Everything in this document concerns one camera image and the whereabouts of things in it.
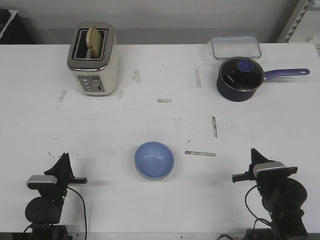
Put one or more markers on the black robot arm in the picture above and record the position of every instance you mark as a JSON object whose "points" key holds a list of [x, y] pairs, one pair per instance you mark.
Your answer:
{"points": [[44, 212], [282, 197]]}

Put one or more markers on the dark blue saucepan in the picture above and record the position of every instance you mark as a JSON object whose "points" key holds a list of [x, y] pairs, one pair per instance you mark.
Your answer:
{"points": [[240, 96]]}

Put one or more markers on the glass pot lid blue knob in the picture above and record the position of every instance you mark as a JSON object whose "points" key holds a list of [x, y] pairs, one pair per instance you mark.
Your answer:
{"points": [[241, 74]]}

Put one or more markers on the cream and chrome toaster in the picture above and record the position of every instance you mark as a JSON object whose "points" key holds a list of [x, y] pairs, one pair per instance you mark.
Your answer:
{"points": [[95, 77]]}

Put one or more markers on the clear plastic container blue rim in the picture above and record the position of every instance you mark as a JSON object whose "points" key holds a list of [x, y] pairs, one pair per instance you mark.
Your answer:
{"points": [[224, 47]]}

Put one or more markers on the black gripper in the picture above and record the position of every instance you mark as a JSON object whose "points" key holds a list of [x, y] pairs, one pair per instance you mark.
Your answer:
{"points": [[63, 172], [263, 173]]}

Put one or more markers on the white metal shelf upright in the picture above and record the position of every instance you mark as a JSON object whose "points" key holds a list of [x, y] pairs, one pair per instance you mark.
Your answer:
{"points": [[295, 18]]}

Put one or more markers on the blue bowl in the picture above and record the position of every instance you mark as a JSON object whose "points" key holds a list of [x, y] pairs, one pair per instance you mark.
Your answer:
{"points": [[154, 160]]}

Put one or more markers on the toast slice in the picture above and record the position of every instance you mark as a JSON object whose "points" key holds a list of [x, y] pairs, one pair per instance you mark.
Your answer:
{"points": [[94, 42]]}

